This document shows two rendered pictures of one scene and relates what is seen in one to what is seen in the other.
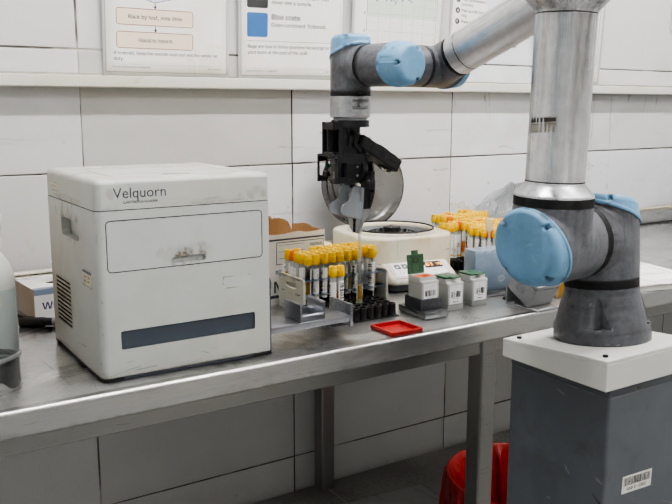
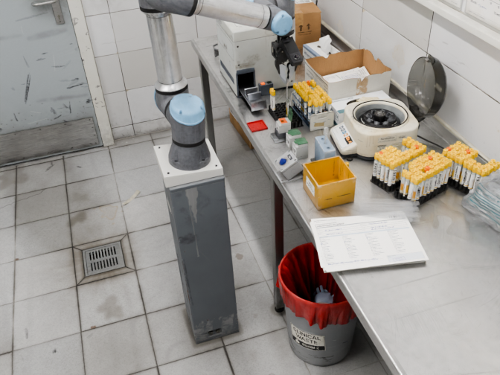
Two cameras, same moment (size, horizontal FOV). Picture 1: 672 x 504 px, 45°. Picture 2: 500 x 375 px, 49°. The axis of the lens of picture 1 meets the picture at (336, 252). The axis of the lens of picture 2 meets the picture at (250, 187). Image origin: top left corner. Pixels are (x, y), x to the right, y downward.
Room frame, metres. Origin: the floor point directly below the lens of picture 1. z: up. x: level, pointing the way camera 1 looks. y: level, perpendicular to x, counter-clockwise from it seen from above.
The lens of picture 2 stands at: (1.95, -1.93, 2.04)
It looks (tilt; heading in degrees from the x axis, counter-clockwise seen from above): 38 degrees down; 107
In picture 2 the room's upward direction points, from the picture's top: 3 degrees counter-clockwise
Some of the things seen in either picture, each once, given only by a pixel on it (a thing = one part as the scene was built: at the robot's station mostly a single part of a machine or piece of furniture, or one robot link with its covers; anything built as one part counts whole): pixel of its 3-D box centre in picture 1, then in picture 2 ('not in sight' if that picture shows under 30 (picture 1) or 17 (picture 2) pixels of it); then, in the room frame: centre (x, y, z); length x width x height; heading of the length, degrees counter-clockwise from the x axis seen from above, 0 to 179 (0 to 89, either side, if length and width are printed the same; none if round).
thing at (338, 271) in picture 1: (349, 288); (285, 106); (1.54, -0.03, 0.93); 0.17 x 0.09 x 0.11; 123
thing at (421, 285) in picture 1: (423, 291); (283, 127); (1.56, -0.17, 0.92); 0.05 x 0.04 x 0.06; 31
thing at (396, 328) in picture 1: (396, 328); (257, 126); (1.44, -0.11, 0.88); 0.07 x 0.07 x 0.01; 33
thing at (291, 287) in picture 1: (333, 286); (312, 109); (1.64, 0.00, 0.91); 0.20 x 0.10 x 0.07; 123
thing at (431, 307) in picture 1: (422, 304); (283, 133); (1.56, -0.17, 0.89); 0.09 x 0.05 x 0.04; 31
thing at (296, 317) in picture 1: (293, 315); (251, 93); (1.37, 0.07, 0.92); 0.21 x 0.07 x 0.05; 123
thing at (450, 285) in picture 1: (448, 291); (293, 139); (1.61, -0.23, 0.91); 0.05 x 0.04 x 0.07; 33
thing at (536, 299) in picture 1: (526, 283); (294, 164); (1.65, -0.39, 0.92); 0.13 x 0.07 x 0.08; 33
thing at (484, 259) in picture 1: (487, 270); (324, 155); (1.74, -0.33, 0.92); 0.10 x 0.07 x 0.10; 118
